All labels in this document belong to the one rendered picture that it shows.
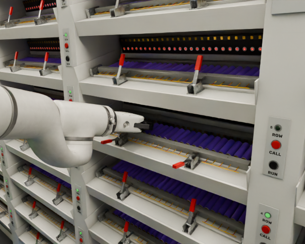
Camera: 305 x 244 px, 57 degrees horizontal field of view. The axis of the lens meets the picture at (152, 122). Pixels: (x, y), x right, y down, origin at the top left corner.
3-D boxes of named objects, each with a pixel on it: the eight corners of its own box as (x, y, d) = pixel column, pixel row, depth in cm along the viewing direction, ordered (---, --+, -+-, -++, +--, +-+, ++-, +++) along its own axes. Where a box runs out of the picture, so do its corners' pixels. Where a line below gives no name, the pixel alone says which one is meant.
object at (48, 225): (80, 266, 122) (70, 244, 116) (17, 213, 161) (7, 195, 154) (114, 233, 135) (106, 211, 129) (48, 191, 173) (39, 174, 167)
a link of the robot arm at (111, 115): (111, 107, 71) (120, 108, 74) (90, 102, 77) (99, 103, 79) (106, 140, 72) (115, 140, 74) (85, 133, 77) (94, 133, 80)
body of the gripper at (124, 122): (118, 110, 73) (147, 113, 81) (94, 104, 79) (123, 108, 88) (114, 138, 73) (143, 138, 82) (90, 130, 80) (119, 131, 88)
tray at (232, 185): (248, 206, 63) (247, 173, 59) (85, 146, 102) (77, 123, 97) (279, 158, 76) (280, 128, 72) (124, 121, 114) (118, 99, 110)
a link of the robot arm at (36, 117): (8, 188, 43) (99, 165, 72) (14, 83, 43) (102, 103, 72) (-38, 182, 45) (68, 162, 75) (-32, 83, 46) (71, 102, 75)
